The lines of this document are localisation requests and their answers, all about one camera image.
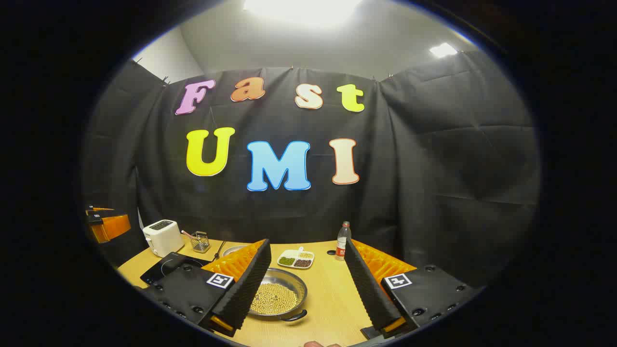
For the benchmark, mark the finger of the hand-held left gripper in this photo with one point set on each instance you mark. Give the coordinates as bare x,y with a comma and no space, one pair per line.
113,227
103,209

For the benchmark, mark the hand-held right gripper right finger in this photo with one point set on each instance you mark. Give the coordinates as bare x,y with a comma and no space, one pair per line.
371,294

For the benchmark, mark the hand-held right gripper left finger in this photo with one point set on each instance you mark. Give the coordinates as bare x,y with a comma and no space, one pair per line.
246,294

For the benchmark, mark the black induction cooktop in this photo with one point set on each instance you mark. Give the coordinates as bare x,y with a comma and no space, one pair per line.
164,272

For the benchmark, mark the pile of yellow soybeans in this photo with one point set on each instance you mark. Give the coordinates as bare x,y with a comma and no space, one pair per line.
274,299

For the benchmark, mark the white round plate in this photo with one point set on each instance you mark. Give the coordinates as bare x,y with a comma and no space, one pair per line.
235,249

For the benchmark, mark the white toaster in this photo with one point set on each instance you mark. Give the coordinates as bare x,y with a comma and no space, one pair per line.
161,236

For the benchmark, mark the pile of green mung beans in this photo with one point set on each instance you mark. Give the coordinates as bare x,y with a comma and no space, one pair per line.
287,261

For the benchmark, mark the water bottle with red label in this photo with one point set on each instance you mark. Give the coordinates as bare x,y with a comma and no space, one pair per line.
342,243

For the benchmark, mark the white divided dish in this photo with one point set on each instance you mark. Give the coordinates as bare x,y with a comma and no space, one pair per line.
289,254

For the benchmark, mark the pile of dark red beans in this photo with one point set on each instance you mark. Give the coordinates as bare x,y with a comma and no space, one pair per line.
302,263

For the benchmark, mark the pink striped straw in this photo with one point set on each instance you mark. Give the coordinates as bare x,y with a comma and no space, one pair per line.
187,233

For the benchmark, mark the black backdrop cloth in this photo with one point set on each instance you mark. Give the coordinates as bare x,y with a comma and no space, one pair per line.
409,168

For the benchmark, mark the small ceiling light panel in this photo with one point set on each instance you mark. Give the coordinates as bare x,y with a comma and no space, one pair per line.
442,49

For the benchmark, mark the large ceiling light panel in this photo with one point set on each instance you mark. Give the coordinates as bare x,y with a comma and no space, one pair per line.
303,9

